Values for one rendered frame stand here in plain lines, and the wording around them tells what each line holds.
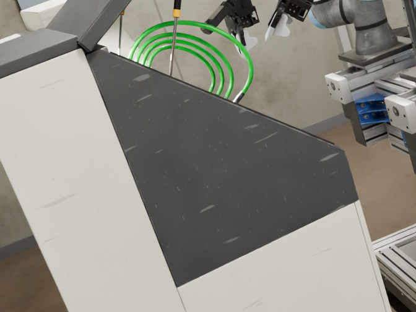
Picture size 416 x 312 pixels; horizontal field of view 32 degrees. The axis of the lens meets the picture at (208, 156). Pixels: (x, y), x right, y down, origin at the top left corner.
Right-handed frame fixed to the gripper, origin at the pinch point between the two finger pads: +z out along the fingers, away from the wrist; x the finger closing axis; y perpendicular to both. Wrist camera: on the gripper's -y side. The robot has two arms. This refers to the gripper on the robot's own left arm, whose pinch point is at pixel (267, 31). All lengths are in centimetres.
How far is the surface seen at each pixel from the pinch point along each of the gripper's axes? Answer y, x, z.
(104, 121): -30, -42, 20
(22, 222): -75, 160, 281
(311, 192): 28.7, -24.6, 27.0
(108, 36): -45, 28, 39
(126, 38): -39, 31, 38
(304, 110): 75, 257, 167
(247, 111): 2.6, -24.0, 11.4
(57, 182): -34, -53, 34
